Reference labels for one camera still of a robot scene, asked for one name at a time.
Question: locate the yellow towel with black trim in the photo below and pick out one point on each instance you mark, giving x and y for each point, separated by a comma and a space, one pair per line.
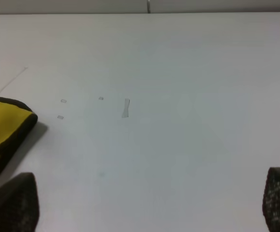
16, 122

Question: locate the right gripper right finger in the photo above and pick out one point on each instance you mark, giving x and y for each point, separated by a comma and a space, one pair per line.
271, 200

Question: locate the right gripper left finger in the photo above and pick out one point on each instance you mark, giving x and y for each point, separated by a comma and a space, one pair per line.
19, 204

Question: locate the clear tape strip on table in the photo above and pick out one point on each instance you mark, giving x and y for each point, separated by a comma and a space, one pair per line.
125, 113

